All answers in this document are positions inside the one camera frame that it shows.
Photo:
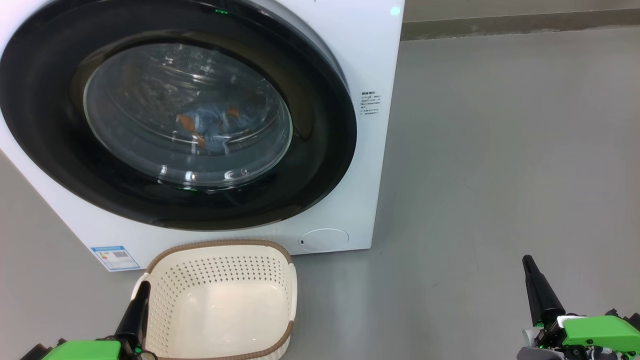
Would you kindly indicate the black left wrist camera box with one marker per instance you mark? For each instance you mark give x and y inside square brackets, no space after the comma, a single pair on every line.
[37,353]

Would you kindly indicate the round black washing machine door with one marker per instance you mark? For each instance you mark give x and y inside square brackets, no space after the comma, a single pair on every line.
[50,125]

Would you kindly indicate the cream perforated laundry basket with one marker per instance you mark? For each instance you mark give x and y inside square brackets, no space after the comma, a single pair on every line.
[225,320]

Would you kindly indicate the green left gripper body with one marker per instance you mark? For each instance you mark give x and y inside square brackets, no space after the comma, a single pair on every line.
[85,351]

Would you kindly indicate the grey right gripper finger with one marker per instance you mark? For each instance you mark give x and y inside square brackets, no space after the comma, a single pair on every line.
[542,300]

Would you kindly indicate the blue energy label sticker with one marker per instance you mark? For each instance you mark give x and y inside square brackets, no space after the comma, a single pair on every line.
[115,257]

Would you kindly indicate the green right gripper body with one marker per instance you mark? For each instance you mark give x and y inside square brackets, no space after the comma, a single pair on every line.
[595,332]

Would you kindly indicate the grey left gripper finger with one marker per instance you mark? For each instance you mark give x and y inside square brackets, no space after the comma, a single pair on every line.
[134,320]

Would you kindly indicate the round white filter cover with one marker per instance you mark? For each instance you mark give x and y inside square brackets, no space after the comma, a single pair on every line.
[325,240]

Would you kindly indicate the steel washing machine drum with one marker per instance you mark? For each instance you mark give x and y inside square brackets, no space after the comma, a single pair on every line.
[140,90]

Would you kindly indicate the white front-load washing machine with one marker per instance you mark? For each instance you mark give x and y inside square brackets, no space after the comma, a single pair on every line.
[370,175]

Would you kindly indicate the blue garment with orange print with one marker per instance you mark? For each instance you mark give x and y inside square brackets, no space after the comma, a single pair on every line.
[215,125]

